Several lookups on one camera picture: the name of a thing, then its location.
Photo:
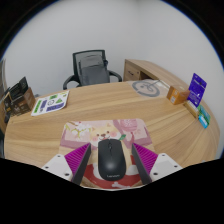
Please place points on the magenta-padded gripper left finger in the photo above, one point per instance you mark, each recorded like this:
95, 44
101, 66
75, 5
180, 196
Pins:
77, 158

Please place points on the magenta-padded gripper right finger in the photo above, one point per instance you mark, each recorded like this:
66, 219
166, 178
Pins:
146, 158

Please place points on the black computer mouse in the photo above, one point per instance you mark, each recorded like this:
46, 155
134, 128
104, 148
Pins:
111, 160

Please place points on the cartoon dog print mouse pad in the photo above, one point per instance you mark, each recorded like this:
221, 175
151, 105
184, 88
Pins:
100, 131

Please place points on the white printed sticker sheet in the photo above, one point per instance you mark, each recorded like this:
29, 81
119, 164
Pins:
50, 103

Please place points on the small blue box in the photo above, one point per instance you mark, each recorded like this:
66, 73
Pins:
202, 122

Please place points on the small orange box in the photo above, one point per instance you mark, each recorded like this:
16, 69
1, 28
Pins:
178, 96

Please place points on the small green box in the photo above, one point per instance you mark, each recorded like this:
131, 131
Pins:
205, 113

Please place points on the wide brown cardboard box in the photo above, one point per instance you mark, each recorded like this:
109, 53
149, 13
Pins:
24, 103

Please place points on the purple sign on wooden stand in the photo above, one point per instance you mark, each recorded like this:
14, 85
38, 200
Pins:
197, 88

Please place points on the tall brown cardboard box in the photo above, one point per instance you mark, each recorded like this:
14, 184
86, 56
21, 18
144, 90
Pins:
6, 108

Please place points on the wooden side desk with drawers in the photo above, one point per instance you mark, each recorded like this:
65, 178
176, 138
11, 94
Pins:
133, 71

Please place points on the grey backpack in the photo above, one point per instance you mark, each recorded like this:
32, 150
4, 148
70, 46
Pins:
93, 70

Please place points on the open black box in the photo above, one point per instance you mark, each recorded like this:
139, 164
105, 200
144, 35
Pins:
18, 88

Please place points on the black mesh office chair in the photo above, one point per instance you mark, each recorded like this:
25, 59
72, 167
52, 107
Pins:
76, 65

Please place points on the wooden shelf cabinet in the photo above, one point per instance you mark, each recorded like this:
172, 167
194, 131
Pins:
2, 80

